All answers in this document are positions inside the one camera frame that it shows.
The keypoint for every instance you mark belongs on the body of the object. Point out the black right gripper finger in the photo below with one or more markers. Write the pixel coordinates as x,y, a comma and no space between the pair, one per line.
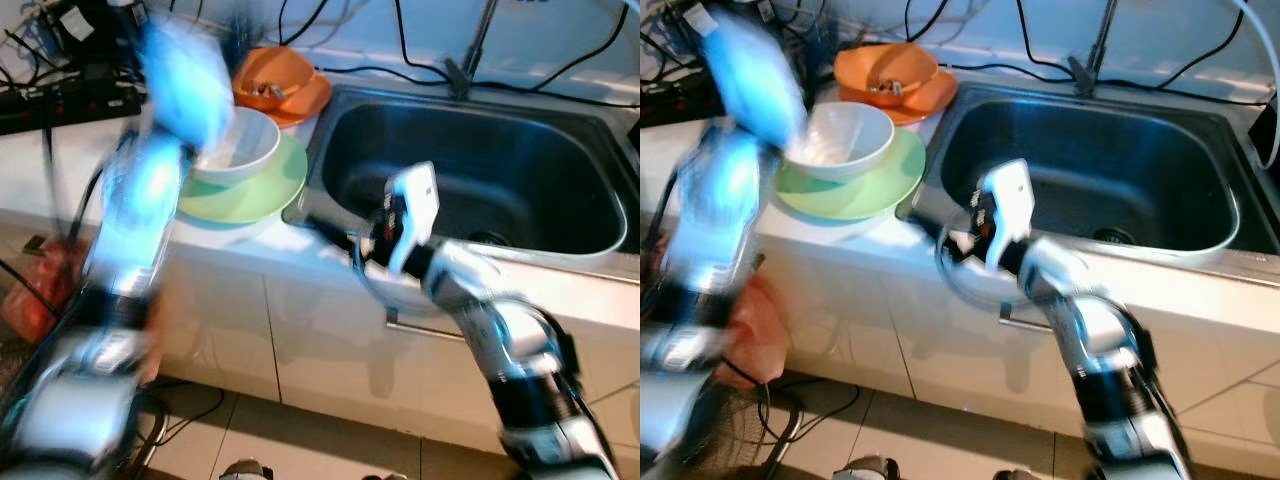
935,228
335,230

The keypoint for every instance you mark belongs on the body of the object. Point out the green plate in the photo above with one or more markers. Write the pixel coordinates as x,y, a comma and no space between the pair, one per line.
250,200
860,198

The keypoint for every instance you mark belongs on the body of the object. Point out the white bowl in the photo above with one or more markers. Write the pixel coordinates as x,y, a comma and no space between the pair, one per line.
250,140
850,135

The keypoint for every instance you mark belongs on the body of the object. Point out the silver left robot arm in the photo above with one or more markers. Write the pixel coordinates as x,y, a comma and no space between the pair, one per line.
140,200
720,200

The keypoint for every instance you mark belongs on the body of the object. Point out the orange plate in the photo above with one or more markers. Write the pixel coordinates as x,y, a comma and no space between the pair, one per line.
318,100
940,95

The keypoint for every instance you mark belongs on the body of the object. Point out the white cabinet door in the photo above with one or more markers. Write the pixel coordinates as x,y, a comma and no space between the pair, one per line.
950,370
850,330
220,330
330,370

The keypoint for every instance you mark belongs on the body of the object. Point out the small metal cutlery piece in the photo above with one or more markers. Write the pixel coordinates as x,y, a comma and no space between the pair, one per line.
272,92
885,88

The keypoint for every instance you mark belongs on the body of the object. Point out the stainless steel sink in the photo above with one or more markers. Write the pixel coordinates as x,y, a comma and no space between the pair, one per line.
1130,150
520,160

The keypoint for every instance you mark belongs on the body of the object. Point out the dark metal faucet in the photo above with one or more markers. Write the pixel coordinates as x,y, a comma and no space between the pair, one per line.
1083,75
460,80

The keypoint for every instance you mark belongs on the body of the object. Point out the orange bowl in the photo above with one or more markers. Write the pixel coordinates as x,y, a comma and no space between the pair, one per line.
880,62
270,68

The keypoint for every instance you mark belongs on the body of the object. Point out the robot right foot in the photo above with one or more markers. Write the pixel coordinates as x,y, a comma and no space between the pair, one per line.
385,476
1012,475

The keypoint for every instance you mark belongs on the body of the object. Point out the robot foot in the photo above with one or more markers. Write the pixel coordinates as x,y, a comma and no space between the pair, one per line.
865,468
385,476
248,470
1012,475

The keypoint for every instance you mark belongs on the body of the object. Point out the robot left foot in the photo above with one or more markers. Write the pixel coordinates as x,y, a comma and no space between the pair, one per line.
248,470
865,468

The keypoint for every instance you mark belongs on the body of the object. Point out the floor fan with grille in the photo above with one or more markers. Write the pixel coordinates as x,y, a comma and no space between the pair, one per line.
745,440

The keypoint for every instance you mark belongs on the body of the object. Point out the black power strip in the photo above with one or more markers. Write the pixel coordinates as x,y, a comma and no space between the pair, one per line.
665,98
60,105

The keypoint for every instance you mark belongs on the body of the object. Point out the black power adapter box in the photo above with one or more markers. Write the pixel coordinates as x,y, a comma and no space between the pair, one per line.
85,35

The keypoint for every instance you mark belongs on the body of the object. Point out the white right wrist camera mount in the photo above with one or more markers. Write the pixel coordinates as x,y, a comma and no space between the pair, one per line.
1012,205
415,210

